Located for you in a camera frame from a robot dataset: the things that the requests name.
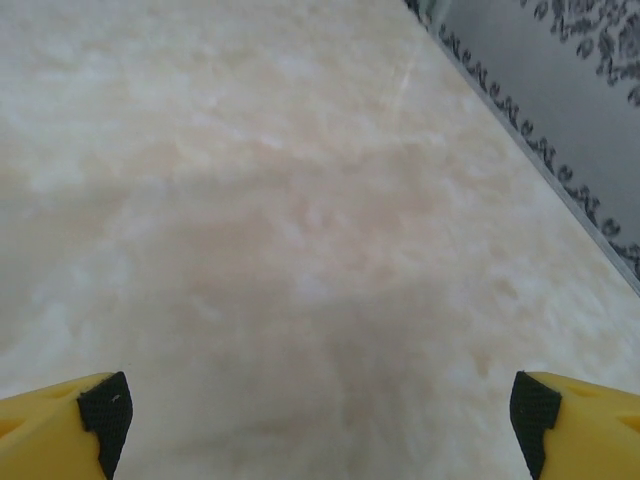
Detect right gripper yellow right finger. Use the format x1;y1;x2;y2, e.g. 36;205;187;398
508;370;640;480

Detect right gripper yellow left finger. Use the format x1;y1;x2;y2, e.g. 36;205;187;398
0;370;134;480

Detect aluminium side rail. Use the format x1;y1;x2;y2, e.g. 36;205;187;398
402;0;640;296

